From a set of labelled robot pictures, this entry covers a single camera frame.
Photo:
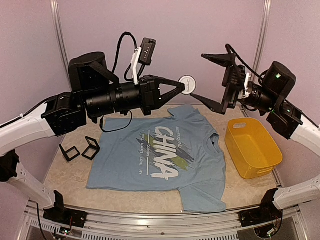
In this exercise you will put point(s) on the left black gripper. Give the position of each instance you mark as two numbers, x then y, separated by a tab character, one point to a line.
151	97

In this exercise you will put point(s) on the yellow plastic basket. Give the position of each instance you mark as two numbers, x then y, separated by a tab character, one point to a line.
252	149

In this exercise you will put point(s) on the black brooch case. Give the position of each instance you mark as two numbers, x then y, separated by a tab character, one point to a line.
92	150
69	154

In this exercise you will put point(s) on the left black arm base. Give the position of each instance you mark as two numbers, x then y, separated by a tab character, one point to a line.
63	215

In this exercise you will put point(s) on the light blue printed t-shirt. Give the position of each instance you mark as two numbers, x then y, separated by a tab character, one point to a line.
179	152

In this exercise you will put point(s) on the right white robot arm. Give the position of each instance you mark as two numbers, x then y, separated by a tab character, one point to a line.
269	98

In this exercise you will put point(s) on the right aluminium frame post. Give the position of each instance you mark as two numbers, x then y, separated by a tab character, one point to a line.
262	35

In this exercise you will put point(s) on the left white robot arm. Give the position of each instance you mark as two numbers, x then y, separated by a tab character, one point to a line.
95	92

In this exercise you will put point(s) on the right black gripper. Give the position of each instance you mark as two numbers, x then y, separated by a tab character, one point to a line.
234	77

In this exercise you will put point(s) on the blue brooch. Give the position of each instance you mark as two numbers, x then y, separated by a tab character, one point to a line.
189	84

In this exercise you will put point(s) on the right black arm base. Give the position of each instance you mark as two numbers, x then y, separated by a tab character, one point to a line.
266	211

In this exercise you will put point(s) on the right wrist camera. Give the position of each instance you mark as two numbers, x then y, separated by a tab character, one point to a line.
244	93

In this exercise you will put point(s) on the front aluminium rail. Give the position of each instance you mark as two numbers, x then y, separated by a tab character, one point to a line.
111	225

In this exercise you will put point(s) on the aluminium frame post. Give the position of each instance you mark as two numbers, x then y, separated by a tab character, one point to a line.
55	12
262	35

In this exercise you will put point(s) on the left aluminium frame post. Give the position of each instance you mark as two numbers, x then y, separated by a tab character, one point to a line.
55	12

